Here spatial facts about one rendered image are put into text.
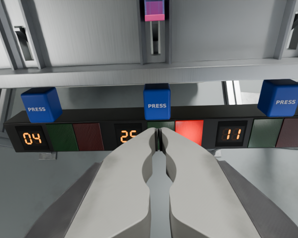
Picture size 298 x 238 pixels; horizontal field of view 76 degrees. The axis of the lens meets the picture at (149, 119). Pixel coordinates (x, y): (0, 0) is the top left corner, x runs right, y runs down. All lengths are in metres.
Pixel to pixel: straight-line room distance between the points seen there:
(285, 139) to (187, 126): 0.11
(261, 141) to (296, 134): 0.04
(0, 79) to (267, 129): 0.25
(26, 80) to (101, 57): 0.06
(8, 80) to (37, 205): 0.86
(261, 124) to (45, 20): 0.22
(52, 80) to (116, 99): 0.79
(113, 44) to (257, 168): 0.86
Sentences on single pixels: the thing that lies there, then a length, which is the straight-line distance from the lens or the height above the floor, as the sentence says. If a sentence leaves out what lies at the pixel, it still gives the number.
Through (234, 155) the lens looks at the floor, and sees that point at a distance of 0.93.
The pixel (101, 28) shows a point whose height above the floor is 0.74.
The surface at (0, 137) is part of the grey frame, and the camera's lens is 0.77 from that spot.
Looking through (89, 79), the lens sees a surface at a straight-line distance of 0.16.
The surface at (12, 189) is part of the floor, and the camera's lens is 1.09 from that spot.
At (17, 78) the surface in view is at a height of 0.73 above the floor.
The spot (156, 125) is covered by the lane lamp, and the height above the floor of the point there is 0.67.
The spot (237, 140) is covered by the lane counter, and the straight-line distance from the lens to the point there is 0.23.
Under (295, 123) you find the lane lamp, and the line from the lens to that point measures 0.25.
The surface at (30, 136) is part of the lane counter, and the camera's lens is 0.25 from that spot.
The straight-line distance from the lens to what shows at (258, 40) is 0.19.
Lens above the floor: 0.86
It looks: 74 degrees down
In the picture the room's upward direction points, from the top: 11 degrees counter-clockwise
